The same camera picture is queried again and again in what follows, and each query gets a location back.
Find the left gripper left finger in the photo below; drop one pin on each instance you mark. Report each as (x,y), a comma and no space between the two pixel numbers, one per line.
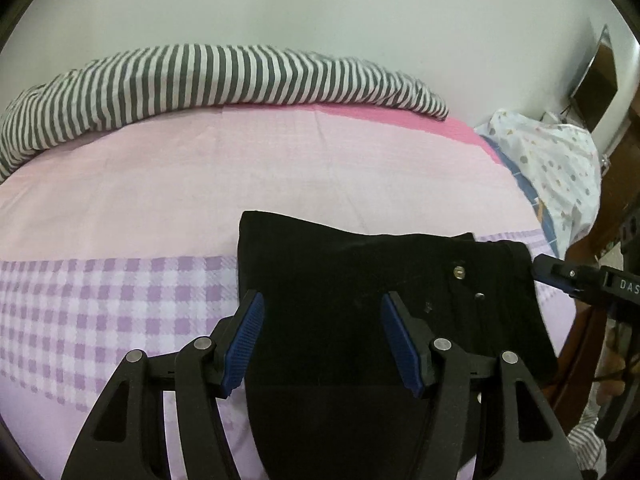
(123,436)

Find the framed mirror on wall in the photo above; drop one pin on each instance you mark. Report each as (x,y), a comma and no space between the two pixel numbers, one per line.
(597,85)

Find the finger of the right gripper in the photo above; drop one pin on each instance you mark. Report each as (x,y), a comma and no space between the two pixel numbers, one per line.
(578,281)

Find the pink purple bedsheet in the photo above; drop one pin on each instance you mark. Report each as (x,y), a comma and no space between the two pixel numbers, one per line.
(127,239)

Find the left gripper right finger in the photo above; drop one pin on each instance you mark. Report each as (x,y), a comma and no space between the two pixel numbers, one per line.
(518,436)

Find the striped grey white blanket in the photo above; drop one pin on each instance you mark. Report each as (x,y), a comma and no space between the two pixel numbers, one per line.
(114,92)

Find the black pants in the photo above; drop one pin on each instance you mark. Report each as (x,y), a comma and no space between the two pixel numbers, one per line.
(324,393)

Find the dotted white cloth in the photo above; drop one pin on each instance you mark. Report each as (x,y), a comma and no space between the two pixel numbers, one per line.
(562,165)

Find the person right hand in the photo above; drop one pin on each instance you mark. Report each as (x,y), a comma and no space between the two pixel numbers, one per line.
(611,363)

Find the blue patterned sheet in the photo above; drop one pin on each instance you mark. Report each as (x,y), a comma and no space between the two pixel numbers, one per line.
(540,209)

